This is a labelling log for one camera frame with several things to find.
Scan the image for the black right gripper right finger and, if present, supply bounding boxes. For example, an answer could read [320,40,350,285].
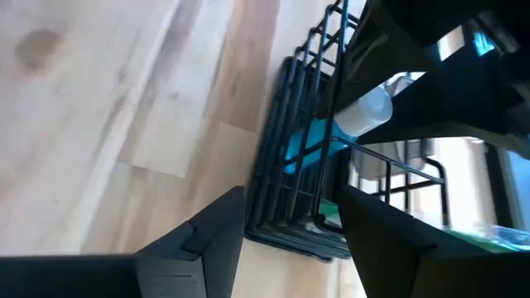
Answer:
[337,185,530,298]

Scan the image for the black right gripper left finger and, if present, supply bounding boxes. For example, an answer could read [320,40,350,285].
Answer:
[0,185,247,298]

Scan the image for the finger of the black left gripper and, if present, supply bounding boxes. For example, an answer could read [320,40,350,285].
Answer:
[330,0,436,115]
[358,43,530,145]

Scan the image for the blue mouthwash bottle white cap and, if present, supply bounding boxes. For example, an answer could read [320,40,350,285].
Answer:
[283,84,394,175]

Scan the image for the black wire caddy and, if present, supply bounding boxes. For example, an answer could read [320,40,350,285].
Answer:
[243,0,451,264]

